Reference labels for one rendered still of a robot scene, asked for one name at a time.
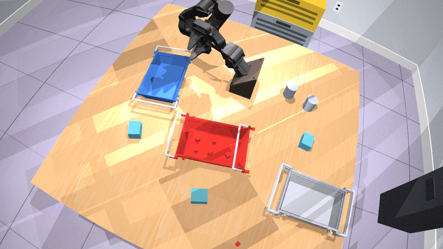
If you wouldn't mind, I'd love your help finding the small blue block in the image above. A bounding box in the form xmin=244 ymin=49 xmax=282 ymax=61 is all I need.
xmin=298 ymin=132 xmax=315 ymax=152
xmin=191 ymin=188 xmax=208 ymax=204
xmin=128 ymin=121 xmax=143 ymax=139

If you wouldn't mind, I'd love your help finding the grey cylinder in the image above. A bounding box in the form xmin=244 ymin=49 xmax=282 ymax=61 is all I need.
xmin=283 ymin=82 xmax=298 ymax=99
xmin=302 ymin=94 xmax=318 ymax=112

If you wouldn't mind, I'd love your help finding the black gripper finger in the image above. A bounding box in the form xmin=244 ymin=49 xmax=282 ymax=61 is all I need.
xmin=187 ymin=26 xmax=207 ymax=50
xmin=189 ymin=44 xmax=208 ymax=61

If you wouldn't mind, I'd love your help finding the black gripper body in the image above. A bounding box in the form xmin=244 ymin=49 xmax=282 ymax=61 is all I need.
xmin=192 ymin=19 xmax=220 ymax=54

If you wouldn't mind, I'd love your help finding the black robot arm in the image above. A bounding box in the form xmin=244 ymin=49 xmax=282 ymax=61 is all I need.
xmin=178 ymin=0 xmax=252 ymax=77

